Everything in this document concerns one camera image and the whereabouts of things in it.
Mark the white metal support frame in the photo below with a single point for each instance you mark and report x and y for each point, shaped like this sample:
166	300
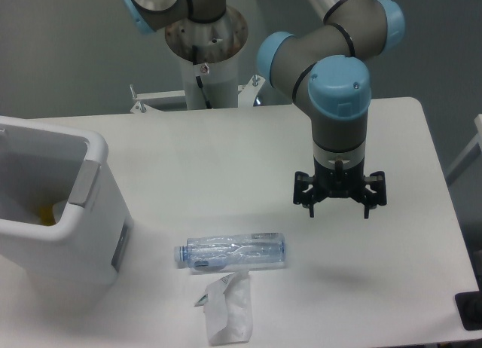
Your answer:
256	92

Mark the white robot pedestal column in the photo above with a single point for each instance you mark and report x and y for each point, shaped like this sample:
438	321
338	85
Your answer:
208	53

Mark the white trash can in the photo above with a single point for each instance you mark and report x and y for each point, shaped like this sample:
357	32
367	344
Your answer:
43	164

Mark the yellow trash inside can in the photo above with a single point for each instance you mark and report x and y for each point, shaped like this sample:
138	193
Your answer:
46	215

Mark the crumpled white plastic bag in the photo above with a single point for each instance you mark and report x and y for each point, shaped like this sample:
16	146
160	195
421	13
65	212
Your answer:
227	306

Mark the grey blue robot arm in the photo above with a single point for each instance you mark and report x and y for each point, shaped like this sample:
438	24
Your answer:
323	74

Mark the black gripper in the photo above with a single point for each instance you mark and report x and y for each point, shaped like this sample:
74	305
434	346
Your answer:
340	183

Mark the black clamp at table edge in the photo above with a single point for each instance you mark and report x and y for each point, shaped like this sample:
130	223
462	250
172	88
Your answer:
469	307

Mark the white frame leg right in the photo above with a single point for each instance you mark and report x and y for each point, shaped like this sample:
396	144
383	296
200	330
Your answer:
466	157

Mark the clear plastic water bottle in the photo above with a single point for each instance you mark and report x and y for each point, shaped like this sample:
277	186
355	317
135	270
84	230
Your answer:
256	251

